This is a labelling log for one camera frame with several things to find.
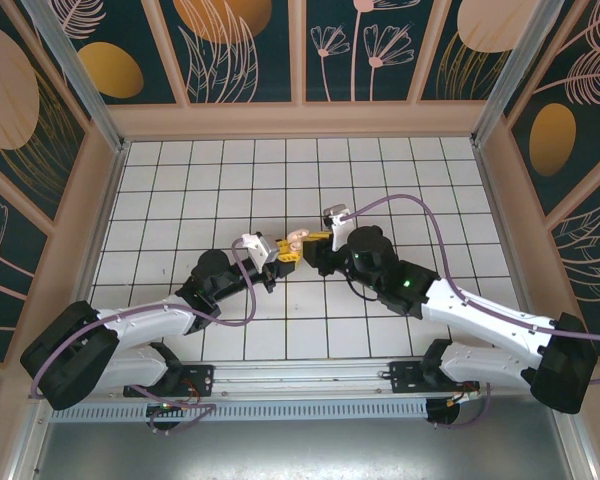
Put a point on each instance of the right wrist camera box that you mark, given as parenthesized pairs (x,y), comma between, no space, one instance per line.
(336,211)

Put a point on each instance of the teal panel pink leaf outlines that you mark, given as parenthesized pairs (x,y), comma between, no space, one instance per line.
(595,275)

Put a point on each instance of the white earbud charging case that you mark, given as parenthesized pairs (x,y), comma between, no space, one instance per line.
(296,242)

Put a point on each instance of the teal panel orange disc leaves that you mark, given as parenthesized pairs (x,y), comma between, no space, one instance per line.
(280,75)

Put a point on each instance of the aluminium mounting rail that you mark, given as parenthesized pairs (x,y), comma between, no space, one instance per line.
(300,375)

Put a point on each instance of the aluminium corner post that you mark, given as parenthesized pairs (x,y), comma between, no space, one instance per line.
(515,65)
(75,75)

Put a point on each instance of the grey metal sheet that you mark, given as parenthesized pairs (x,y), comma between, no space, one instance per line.
(280,455)

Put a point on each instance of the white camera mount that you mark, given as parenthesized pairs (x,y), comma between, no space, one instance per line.
(251,240)
(340,237)

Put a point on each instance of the teal panel large pink disc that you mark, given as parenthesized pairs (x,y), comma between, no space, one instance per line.
(10,100)

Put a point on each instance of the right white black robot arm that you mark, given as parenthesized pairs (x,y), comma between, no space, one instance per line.
(480,312)

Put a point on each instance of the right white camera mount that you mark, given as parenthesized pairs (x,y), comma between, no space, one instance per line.
(340,237)

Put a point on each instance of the aluminium frame bar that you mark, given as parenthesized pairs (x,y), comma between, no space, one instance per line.
(27,450)
(575,450)

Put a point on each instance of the teal panel pink disc gold lines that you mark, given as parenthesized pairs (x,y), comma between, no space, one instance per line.
(440,75)

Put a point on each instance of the teal panel orange oval fern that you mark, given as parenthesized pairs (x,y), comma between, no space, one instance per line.
(595,125)

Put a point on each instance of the teal panel single pink flower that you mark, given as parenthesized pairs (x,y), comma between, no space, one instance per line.
(5,300)

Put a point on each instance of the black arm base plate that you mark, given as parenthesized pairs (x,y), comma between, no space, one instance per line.
(405,375)
(202,375)

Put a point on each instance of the teal panel with orange oval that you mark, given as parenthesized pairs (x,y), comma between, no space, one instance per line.
(145,30)

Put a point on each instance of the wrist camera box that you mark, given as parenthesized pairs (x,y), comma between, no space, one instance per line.
(266,254)
(336,211)

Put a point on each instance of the aluminium table edge strip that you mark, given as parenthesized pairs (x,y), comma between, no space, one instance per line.
(485,175)
(99,250)

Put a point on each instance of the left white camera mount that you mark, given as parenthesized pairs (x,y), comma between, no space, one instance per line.
(251,240)

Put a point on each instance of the teal panel with pink flowers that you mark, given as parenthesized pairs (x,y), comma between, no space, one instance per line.
(340,85)

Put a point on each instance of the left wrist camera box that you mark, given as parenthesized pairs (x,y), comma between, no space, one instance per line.
(266,254)

